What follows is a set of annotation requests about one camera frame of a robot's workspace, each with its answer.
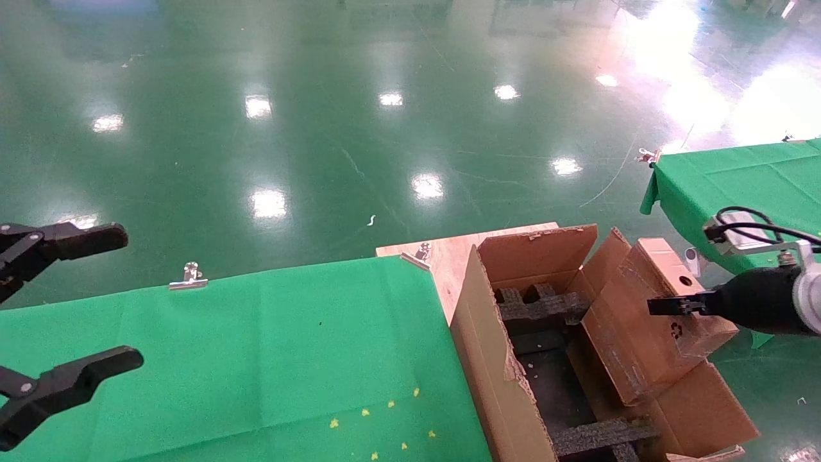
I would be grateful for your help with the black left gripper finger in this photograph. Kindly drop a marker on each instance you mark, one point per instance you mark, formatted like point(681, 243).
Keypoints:
point(64, 385)
point(70, 240)

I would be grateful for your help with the green tablecloth with yellow specks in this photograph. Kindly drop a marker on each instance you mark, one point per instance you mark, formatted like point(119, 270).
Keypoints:
point(192, 372)

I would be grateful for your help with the black foam insert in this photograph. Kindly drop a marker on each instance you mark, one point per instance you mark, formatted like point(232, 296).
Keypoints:
point(545, 308)
point(596, 435)

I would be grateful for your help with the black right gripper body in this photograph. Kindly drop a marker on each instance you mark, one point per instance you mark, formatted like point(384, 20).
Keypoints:
point(763, 298)

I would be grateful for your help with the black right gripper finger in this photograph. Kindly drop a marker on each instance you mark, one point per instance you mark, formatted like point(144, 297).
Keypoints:
point(677, 305)

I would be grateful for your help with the large open cardboard carton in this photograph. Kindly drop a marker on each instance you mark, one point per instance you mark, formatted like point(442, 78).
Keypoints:
point(494, 385)

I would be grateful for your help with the small cardboard box with hole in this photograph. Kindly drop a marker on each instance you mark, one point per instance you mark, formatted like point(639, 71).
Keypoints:
point(641, 346)

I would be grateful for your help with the white metal bracket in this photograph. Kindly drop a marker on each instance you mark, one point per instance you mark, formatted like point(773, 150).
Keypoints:
point(694, 260)

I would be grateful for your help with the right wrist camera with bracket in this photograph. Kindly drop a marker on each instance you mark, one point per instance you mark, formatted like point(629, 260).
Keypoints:
point(737, 239)

